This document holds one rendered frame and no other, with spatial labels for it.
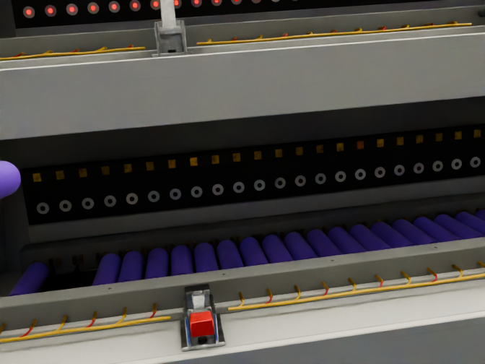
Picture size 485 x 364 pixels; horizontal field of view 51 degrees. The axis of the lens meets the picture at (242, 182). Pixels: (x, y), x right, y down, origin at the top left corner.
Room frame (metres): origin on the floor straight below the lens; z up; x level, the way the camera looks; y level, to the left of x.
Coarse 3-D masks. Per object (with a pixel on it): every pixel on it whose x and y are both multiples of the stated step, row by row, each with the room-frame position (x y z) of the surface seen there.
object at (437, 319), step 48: (336, 192) 0.51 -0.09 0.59; (384, 192) 0.51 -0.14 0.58; (432, 192) 0.52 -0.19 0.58; (48, 240) 0.48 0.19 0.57; (0, 288) 0.45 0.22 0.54; (432, 288) 0.39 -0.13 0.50; (480, 288) 0.38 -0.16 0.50; (96, 336) 0.36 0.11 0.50; (144, 336) 0.35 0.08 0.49; (240, 336) 0.34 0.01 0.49; (288, 336) 0.34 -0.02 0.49; (336, 336) 0.34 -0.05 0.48; (384, 336) 0.34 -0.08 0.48; (432, 336) 0.35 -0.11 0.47; (480, 336) 0.35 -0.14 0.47
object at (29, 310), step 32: (352, 256) 0.39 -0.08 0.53; (384, 256) 0.39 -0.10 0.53; (416, 256) 0.39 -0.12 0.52; (448, 256) 0.39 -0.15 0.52; (480, 256) 0.40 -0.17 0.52; (96, 288) 0.37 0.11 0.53; (128, 288) 0.37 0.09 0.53; (160, 288) 0.37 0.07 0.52; (224, 288) 0.38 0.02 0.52; (256, 288) 0.38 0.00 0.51; (288, 288) 0.38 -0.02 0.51; (320, 288) 0.39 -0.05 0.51; (384, 288) 0.37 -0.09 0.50; (0, 320) 0.36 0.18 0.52; (32, 320) 0.36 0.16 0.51; (64, 320) 0.36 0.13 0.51; (160, 320) 0.36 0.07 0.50
